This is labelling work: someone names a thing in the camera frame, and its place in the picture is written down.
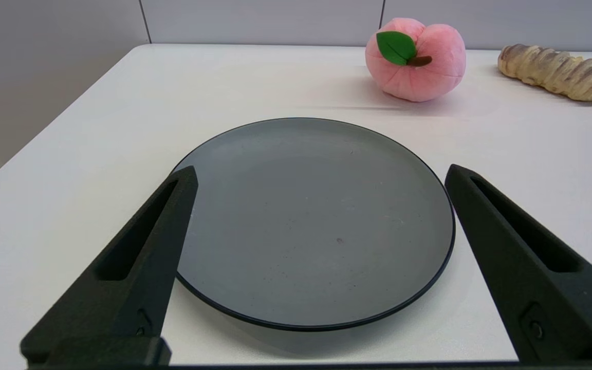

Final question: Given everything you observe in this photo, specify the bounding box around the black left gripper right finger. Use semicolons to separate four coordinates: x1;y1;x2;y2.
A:
445;164;592;363

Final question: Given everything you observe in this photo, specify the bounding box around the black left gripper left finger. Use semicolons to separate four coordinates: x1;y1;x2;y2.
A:
20;165;199;367

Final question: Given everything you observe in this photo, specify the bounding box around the long striped bread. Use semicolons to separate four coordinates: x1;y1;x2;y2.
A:
497;44;592;102

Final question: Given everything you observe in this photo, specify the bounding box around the dark grey round plate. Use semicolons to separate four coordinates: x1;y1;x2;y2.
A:
170;117;456;331

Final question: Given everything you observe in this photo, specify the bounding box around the pink plush peach toy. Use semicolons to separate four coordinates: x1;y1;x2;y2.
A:
365;17;467;102

